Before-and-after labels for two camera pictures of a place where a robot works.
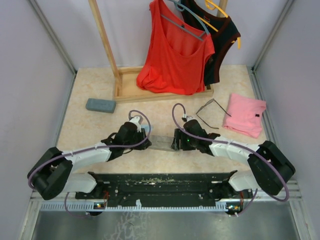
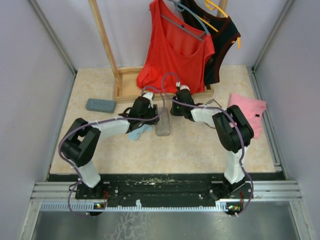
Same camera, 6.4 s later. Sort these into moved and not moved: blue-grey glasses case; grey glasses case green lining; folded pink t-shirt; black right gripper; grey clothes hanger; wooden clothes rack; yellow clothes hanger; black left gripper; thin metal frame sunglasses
Moved: black left gripper; black right gripper; grey glasses case green lining
Not moved: yellow clothes hanger; wooden clothes rack; grey clothes hanger; thin metal frame sunglasses; folded pink t-shirt; blue-grey glasses case
